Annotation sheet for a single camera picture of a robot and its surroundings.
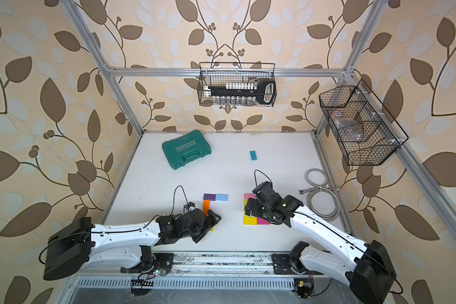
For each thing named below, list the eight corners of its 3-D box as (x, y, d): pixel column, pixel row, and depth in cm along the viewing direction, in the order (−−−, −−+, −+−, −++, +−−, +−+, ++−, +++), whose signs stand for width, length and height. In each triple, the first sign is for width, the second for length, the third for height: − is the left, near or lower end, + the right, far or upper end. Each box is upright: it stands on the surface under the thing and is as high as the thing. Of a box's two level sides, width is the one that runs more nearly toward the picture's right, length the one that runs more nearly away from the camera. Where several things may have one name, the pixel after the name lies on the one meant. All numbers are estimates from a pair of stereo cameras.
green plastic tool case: (171, 172, 104) (169, 166, 100) (161, 149, 115) (158, 143, 111) (212, 153, 113) (212, 147, 109) (200, 134, 123) (198, 128, 119)
